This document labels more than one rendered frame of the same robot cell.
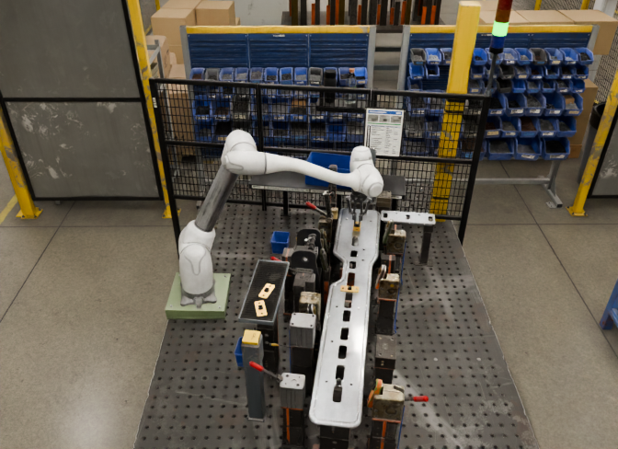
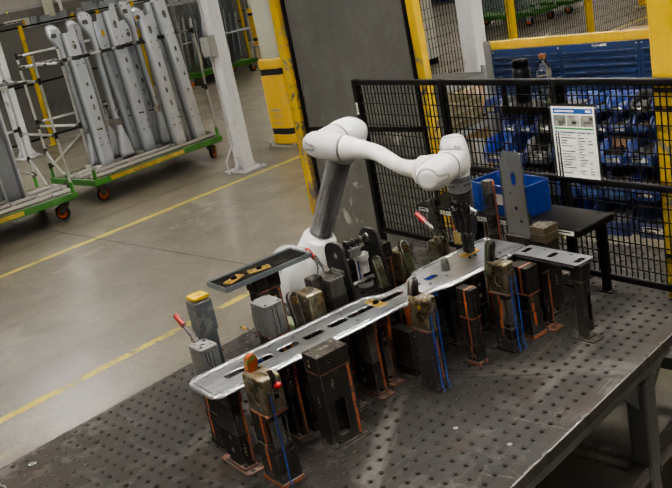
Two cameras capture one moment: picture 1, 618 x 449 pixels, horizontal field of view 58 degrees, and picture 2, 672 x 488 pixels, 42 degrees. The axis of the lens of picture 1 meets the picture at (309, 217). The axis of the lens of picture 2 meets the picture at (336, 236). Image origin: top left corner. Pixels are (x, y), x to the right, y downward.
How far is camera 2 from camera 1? 2.28 m
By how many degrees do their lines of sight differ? 46
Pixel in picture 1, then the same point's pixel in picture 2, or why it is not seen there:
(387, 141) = (582, 155)
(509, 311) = not seen: outside the picture
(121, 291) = not seen: hidden behind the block
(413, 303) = (510, 372)
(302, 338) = (260, 321)
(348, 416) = (217, 388)
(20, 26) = (322, 48)
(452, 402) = (413, 468)
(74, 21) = (363, 39)
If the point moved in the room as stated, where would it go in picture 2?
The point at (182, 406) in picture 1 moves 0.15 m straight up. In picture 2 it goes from (183, 388) to (173, 353)
